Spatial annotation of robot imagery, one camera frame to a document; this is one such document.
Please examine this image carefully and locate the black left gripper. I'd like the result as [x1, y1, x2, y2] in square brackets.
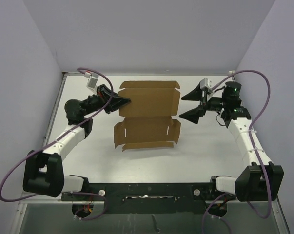
[83, 84, 131, 116]

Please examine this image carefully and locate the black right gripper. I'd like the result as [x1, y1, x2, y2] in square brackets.
[178, 83, 227, 124]

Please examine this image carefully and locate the brown cardboard box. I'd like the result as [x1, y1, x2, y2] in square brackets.
[114, 80, 181, 151]

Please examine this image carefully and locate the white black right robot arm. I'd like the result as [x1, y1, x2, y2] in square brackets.
[179, 78, 284, 202]

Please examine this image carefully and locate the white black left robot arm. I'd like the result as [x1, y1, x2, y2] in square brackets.
[23, 84, 131, 200]

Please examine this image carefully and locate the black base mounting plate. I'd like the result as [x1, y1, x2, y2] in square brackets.
[61, 182, 230, 214]

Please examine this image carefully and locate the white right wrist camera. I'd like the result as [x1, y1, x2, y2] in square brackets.
[199, 78, 212, 93]

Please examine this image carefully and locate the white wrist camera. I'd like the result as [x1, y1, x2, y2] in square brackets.
[199, 78, 212, 93]
[86, 74, 98, 93]

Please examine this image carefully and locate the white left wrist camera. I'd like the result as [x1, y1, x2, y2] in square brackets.
[86, 74, 98, 93]

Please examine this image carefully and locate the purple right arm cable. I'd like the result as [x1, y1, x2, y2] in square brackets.
[202, 70, 275, 234]

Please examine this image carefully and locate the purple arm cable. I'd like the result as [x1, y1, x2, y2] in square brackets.
[202, 70, 275, 234]
[0, 67, 114, 221]

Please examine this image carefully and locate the aluminium frame rail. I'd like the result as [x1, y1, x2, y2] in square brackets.
[19, 181, 276, 204]

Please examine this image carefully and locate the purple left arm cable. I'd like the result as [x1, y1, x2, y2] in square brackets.
[0, 67, 114, 221]

